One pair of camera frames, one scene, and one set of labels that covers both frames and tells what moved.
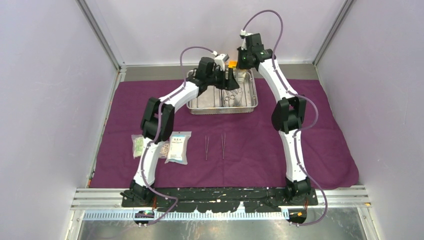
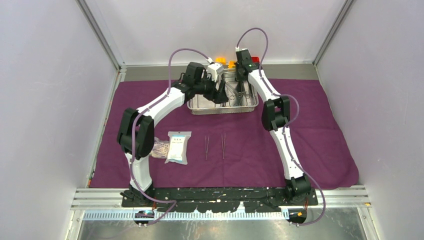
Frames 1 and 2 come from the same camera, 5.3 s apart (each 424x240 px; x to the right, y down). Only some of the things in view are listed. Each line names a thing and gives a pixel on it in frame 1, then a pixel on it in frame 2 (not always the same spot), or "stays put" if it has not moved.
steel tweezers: [206, 148] stays put
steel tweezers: [224, 144] stays put
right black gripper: [240, 65] -> [238, 78]
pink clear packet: [165, 146] stays put
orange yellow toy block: [232, 64] stays put
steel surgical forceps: [231, 93] -> [240, 95]
